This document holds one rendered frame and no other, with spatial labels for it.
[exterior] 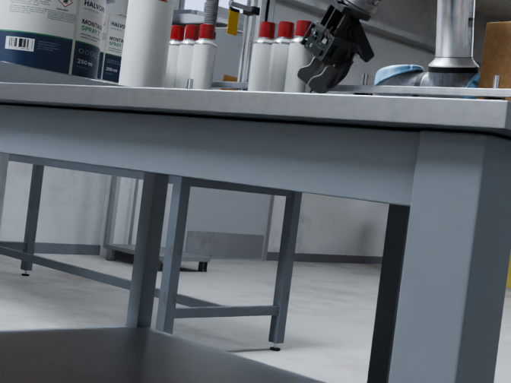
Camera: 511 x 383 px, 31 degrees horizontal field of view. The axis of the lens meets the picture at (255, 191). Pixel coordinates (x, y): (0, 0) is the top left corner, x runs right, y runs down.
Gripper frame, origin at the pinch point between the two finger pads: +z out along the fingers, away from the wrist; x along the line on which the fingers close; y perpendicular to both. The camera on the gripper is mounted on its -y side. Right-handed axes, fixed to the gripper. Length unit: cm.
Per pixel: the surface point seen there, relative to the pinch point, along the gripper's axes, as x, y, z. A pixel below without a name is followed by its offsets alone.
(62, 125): 36, 81, -4
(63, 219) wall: -370, -272, 289
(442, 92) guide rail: 24.0, -2.5, -15.9
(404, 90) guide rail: 16.8, -2.5, -11.9
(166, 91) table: 53, 85, -18
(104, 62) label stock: -34.6, 23.6, 17.1
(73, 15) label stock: -6, 56, -2
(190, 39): -38.1, 1.5, 8.3
